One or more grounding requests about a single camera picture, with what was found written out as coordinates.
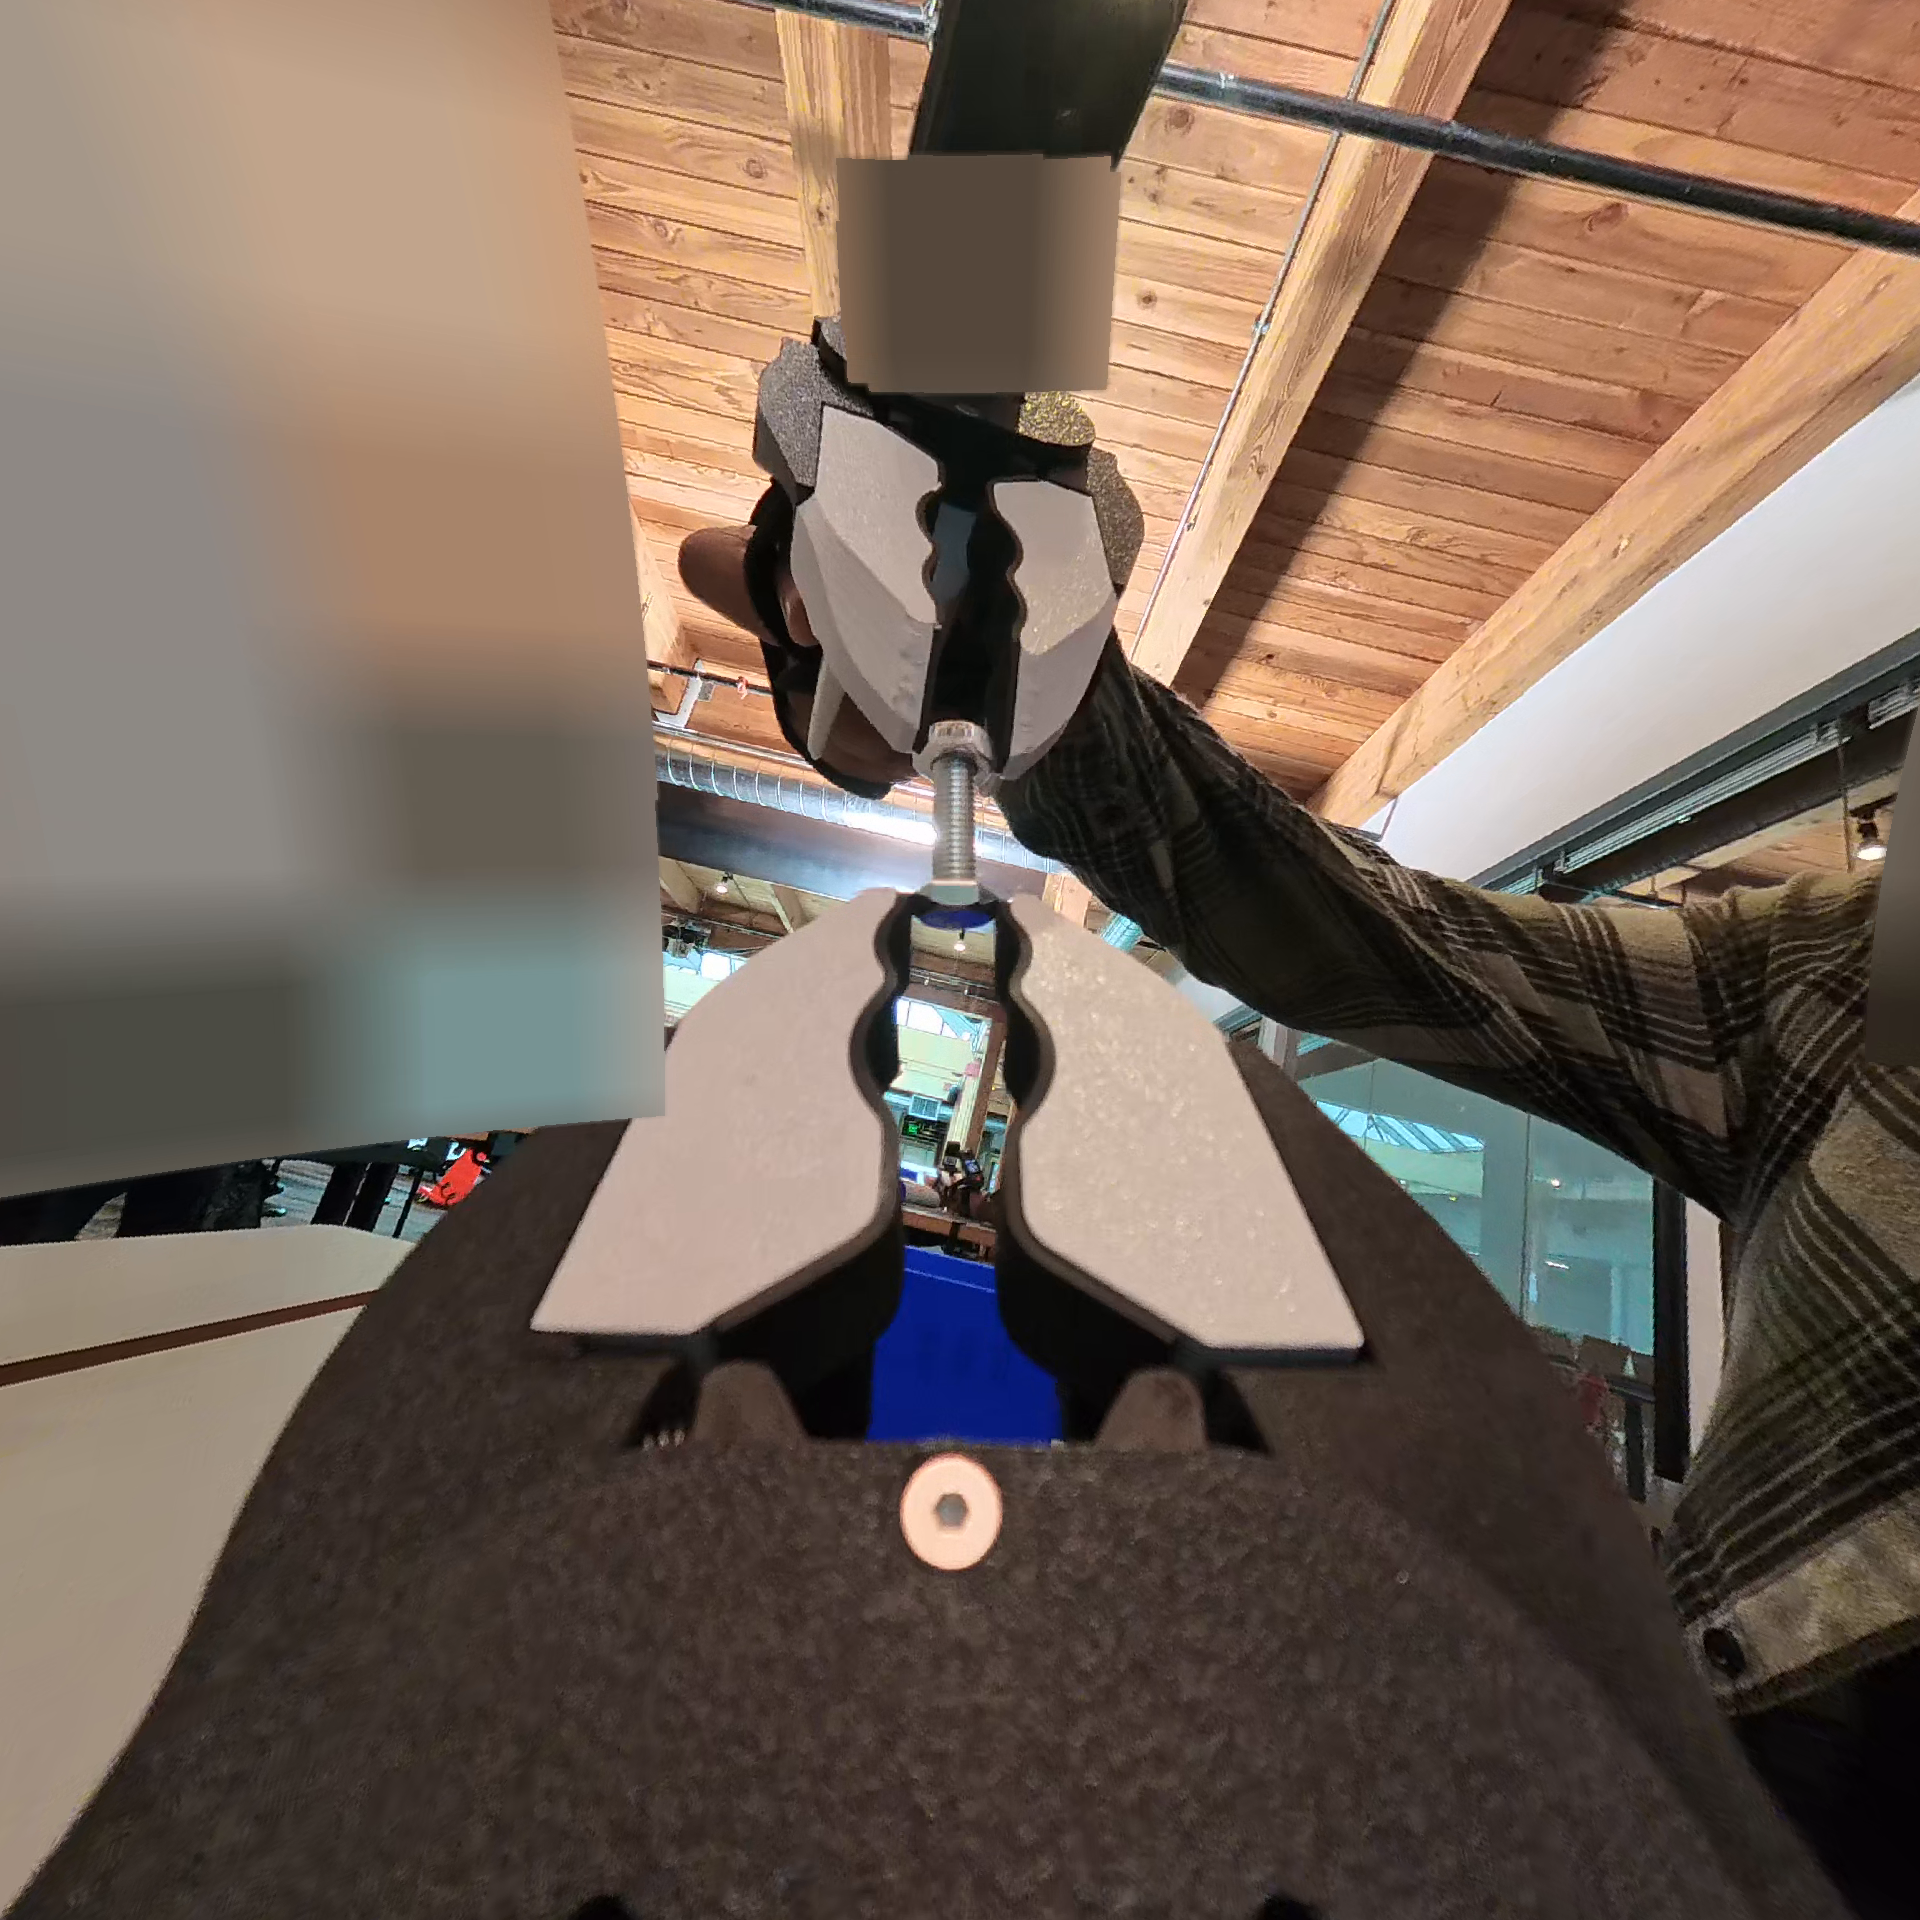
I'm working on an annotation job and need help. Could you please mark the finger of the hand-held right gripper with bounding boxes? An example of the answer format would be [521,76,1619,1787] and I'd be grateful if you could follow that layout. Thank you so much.
[982,477,1122,782]
[785,406,952,765]

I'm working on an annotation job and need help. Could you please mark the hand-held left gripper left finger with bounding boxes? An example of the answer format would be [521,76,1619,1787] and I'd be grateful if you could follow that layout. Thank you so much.
[528,887,905,1362]

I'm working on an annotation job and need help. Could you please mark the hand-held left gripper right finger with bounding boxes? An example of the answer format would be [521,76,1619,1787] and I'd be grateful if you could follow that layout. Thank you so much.
[1001,895,1371,1373]

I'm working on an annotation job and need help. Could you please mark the steel hex bolt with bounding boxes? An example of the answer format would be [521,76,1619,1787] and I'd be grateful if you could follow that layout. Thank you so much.
[912,749,1001,922]

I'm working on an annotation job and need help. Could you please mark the blue plastic parts bin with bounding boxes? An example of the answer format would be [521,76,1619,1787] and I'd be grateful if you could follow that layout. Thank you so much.
[875,1250,1062,1446]

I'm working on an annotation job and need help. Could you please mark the person's right forearm plaid sleeve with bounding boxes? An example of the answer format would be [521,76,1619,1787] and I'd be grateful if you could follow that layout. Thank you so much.
[989,636,1878,1202]

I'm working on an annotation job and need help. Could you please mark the person's right hand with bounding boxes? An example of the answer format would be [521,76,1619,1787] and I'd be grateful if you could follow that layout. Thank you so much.
[675,522,921,802]

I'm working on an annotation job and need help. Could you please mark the black ceiling pipe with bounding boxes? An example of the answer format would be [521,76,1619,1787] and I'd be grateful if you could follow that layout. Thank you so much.
[1154,60,1920,253]

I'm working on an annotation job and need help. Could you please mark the person's dark trousers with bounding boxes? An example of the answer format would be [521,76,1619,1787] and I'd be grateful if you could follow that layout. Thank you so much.
[1725,1679,1920,1920]

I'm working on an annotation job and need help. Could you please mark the silver spiral ventilation duct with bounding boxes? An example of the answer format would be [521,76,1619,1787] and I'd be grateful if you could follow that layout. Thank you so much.
[656,746,824,809]

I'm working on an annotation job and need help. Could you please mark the dark large ceiling duct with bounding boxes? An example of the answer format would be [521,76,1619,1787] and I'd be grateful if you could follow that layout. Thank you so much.
[656,786,1051,880]

